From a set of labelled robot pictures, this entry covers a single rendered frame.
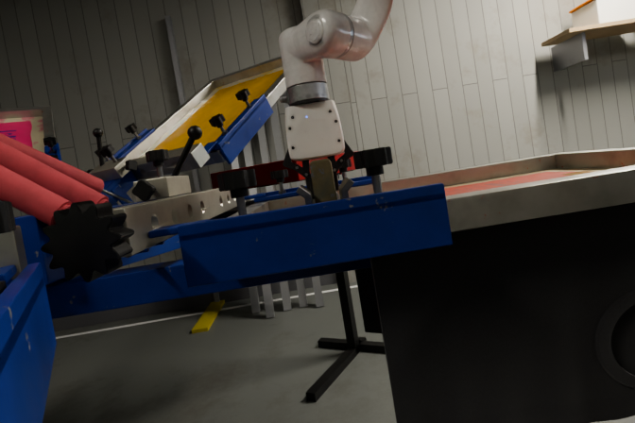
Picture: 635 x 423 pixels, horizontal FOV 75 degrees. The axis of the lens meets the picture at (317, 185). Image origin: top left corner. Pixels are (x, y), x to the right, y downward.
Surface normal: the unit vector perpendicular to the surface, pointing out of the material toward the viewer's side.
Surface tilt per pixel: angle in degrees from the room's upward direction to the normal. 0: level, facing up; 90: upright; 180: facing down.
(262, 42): 90
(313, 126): 90
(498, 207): 90
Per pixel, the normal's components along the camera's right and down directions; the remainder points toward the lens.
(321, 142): 0.00, 0.01
